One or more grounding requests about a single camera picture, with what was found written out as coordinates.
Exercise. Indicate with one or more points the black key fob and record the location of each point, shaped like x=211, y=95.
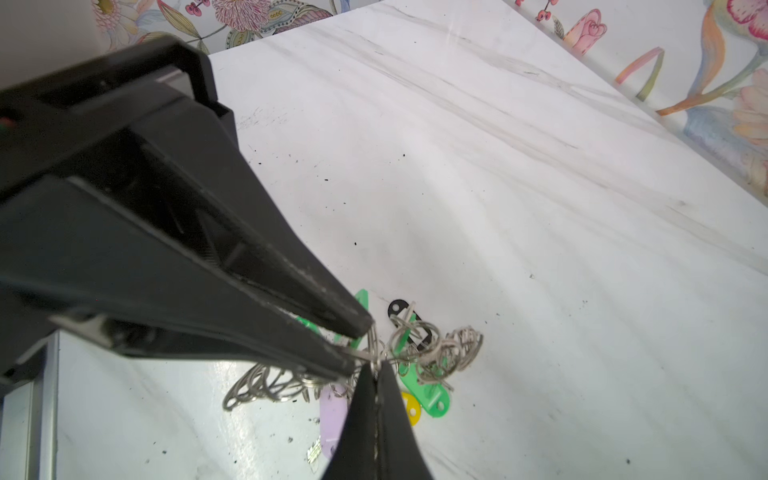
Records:
x=401, y=314

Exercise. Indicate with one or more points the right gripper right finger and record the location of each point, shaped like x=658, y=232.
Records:
x=398, y=456

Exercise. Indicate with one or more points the yellow key tag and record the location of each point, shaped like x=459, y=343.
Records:
x=413, y=408

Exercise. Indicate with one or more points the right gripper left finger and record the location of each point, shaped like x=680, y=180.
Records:
x=354, y=458

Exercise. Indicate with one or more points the green tag inside disc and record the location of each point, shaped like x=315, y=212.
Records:
x=434, y=398

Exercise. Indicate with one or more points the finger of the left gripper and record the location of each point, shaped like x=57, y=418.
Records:
x=74, y=260
x=178, y=170

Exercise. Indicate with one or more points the aluminium mounting rail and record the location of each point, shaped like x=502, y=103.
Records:
x=29, y=420

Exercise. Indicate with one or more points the purple key tag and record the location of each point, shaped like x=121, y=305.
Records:
x=334, y=406

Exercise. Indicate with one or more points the green key tag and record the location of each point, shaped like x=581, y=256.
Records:
x=339, y=315

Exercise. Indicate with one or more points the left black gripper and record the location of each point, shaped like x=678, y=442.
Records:
x=46, y=121

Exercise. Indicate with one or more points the round metal key organizer disc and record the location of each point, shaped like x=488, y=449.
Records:
x=452, y=353

